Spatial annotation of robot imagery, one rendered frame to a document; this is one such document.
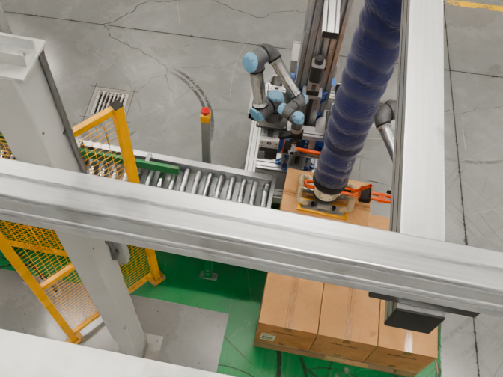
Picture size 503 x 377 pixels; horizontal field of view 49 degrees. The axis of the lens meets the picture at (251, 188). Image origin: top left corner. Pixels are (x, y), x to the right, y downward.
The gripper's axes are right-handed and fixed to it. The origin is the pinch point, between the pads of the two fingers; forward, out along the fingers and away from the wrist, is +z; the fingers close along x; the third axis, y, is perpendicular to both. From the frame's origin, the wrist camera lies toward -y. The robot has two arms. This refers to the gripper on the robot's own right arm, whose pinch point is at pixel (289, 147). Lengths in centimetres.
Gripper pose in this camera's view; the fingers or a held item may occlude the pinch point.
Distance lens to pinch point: 377.9
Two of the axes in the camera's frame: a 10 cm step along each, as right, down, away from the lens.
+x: 1.9, -8.3, 5.3
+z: -0.5, 5.3, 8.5
